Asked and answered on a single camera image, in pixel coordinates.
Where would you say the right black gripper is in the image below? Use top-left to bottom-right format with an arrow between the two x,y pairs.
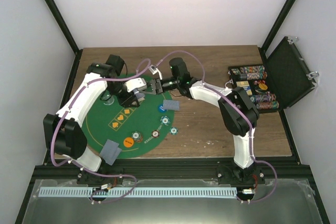
139,77 -> 180,95

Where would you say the blue playing card deck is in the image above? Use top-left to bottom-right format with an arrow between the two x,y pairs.
134,90 -> 145,102

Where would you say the blue small blind button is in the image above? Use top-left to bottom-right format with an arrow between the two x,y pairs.
158,104 -> 167,113

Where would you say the poker chip stack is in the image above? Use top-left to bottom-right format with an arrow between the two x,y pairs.
160,115 -> 171,126
131,131 -> 143,143

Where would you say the orange big blind button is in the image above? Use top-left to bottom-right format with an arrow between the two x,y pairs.
123,137 -> 134,148

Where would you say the red poker chip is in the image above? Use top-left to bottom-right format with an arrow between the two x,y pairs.
151,130 -> 160,138

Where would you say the single teal poker chip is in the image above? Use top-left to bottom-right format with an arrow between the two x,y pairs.
170,127 -> 178,135

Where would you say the blue checkered playing card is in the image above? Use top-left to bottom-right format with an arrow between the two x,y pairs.
103,147 -> 122,166

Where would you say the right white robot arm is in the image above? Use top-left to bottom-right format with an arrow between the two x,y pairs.
146,57 -> 259,184

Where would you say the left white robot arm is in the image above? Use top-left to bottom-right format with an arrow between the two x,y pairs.
43,55 -> 146,184

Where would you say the clear dealer button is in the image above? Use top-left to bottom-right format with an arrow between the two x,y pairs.
103,96 -> 114,105

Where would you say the green round poker mat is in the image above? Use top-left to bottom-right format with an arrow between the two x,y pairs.
82,92 -> 174,159

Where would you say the light blue slotted strip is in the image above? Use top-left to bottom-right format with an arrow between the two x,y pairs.
38,187 -> 237,198

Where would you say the black poker case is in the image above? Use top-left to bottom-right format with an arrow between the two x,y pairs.
228,36 -> 318,113

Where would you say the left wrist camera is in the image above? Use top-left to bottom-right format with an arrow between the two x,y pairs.
124,78 -> 148,93

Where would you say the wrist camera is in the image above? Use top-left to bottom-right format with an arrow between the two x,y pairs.
124,78 -> 148,93
149,65 -> 163,80

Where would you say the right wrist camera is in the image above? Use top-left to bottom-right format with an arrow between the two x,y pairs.
149,65 -> 163,80

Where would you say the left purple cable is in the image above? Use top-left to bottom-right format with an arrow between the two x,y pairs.
49,58 -> 153,205

